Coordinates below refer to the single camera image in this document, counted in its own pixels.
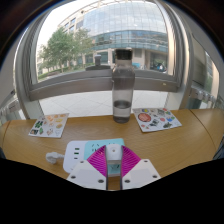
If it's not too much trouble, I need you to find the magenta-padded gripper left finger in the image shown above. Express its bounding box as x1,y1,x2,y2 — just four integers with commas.
66,144,108,191

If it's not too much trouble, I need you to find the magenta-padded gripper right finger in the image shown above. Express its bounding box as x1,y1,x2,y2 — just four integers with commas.
120,144,162,191

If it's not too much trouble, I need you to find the small white charger block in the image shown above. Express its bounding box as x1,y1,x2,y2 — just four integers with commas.
105,143,122,178

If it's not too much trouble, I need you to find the white and teal power strip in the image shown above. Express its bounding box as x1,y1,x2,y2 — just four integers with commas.
62,137,126,174

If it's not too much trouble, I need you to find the planet sticker sheet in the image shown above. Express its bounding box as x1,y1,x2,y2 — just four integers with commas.
132,107,183,133

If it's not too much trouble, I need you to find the food sticker sheet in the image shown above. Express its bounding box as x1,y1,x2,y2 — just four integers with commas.
28,112,70,139

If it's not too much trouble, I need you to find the clear water bottle black cap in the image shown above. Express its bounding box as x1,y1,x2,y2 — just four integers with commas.
111,48,136,124

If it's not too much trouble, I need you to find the dark object outside window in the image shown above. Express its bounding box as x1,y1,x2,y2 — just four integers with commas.
85,54,112,72

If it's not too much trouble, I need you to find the green tree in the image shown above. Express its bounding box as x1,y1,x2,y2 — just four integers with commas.
38,26,94,74

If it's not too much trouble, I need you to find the glass office building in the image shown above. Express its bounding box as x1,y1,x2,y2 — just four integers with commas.
38,1,174,73

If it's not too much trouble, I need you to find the black metal table frame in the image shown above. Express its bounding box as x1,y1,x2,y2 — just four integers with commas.
213,136,224,161

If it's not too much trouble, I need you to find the grey window frame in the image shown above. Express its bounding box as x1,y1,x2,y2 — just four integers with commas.
14,0,194,119

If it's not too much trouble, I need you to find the white wall rail with knobs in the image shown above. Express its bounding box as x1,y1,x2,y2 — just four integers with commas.
0,96,24,118
189,84,224,109

